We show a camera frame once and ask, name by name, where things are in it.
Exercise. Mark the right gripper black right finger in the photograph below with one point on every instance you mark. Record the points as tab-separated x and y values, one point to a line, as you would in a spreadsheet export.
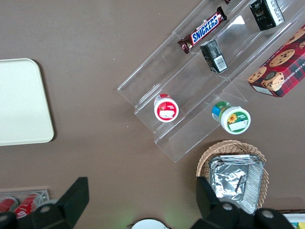
209	207

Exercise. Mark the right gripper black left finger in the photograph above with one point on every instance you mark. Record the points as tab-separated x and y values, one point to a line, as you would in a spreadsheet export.
71	202

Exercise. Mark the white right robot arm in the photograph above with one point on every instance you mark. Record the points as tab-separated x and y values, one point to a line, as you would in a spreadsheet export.
147	224

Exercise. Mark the beige plastic tray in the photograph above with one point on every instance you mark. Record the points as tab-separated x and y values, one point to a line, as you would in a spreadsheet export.
23	102

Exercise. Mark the red tartan cookie box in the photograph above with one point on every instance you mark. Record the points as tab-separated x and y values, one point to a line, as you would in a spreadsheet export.
286	71

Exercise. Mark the red lid white jar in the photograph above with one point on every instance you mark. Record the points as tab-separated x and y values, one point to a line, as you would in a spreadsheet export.
166	111

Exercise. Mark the foil wrapped pack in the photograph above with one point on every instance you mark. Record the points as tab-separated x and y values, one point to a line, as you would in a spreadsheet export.
255	183
226	179

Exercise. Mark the light wicker basket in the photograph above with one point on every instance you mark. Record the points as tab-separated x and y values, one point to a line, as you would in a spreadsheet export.
228	146

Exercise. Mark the small black drink carton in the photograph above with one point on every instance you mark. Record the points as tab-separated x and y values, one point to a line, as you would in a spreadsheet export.
214	57
264	14

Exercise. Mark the clear acrylic stepped shelf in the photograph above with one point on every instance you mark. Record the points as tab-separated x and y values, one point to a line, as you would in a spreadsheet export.
147	78

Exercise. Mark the white snack bin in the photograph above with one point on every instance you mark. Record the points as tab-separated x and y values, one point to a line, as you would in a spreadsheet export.
294	218

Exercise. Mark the clear acrylic bottle rack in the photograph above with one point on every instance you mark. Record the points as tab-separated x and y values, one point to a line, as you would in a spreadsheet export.
44	195

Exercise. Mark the green lid jar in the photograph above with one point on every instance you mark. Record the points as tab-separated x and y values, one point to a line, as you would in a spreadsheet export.
234	120

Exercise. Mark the red cola bottle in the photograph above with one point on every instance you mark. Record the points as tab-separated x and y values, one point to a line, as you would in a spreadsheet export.
26	205
8	204

